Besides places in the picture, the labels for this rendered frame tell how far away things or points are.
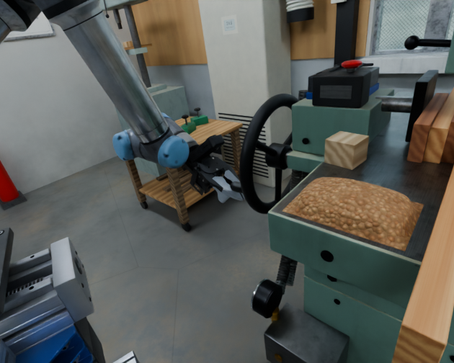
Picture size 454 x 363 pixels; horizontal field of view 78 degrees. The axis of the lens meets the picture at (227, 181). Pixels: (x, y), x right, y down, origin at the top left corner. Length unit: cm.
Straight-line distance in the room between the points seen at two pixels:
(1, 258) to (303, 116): 56
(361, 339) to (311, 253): 26
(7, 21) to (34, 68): 246
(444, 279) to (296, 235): 15
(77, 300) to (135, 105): 37
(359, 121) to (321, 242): 24
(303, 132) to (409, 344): 40
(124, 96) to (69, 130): 263
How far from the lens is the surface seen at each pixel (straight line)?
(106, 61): 58
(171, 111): 257
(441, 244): 25
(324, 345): 56
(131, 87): 59
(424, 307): 21
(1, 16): 67
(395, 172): 43
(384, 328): 52
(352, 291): 49
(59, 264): 59
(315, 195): 32
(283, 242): 35
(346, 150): 42
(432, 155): 46
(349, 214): 31
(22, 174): 319
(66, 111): 320
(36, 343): 62
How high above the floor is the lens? 109
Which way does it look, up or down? 28 degrees down
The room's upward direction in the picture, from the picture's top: 9 degrees counter-clockwise
